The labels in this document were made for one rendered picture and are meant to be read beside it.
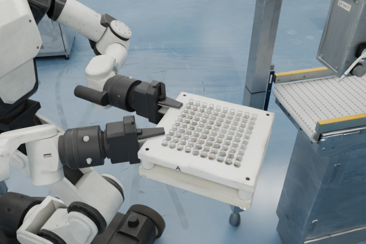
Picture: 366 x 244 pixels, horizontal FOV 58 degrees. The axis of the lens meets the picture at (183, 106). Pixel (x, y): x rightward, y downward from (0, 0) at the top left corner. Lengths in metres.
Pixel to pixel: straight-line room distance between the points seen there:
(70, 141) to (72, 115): 1.84
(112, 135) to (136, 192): 1.25
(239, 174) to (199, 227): 1.15
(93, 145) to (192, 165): 0.21
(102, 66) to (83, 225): 0.51
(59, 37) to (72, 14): 2.06
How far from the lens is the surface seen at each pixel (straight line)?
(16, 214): 1.56
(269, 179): 2.04
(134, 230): 1.54
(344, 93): 1.26
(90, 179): 1.14
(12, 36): 0.95
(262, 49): 1.14
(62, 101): 2.72
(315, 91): 1.23
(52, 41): 3.20
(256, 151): 0.71
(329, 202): 1.48
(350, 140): 1.15
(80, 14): 1.12
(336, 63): 0.90
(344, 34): 0.87
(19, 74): 1.00
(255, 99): 1.24
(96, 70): 0.91
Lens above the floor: 1.49
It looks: 37 degrees down
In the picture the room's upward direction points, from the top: straight up
